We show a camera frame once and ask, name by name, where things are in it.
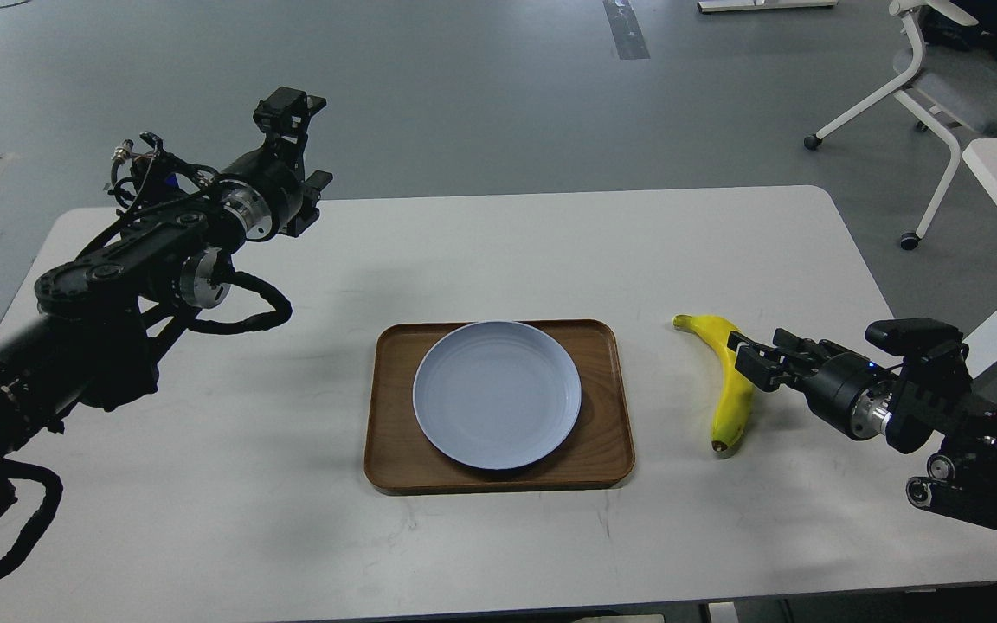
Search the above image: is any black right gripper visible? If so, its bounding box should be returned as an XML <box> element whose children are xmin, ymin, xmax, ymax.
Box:
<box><xmin>727</xmin><ymin>330</ymin><xmax>891</xmax><ymax>440</ymax></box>

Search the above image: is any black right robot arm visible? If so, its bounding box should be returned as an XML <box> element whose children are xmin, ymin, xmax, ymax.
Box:
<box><xmin>728</xmin><ymin>317</ymin><xmax>997</xmax><ymax>531</ymax></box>

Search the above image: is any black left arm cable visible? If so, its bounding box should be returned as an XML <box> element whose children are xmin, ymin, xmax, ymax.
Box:
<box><xmin>165</xmin><ymin>270</ymin><xmax>293</xmax><ymax>337</ymax></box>

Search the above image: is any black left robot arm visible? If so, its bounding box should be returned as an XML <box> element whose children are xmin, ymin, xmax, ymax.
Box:
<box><xmin>0</xmin><ymin>87</ymin><xmax>332</xmax><ymax>580</ymax></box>

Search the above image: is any yellow banana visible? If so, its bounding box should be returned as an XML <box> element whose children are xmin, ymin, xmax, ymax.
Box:
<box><xmin>672</xmin><ymin>314</ymin><xmax>755</xmax><ymax>458</ymax></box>

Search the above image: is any light blue round plate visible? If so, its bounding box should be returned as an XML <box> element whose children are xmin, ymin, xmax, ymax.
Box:
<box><xmin>412</xmin><ymin>322</ymin><xmax>582</xmax><ymax>471</ymax></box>

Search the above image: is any white grey office chair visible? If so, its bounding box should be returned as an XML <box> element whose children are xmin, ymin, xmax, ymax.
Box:
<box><xmin>803</xmin><ymin>1</ymin><xmax>997</xmax><ymax>251</ymax></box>

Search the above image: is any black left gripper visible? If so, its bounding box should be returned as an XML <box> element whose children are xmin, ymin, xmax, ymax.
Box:
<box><xmin>219</xmin><ymin>87</ymin><xmax>333</xmax><ymax>243</ymax></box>

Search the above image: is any white desk base bar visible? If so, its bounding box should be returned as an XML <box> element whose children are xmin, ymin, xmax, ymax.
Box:
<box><xmin>696</xmin><ymin>0</ymin><xmax>839</xmax><ymax>15</ymax></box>

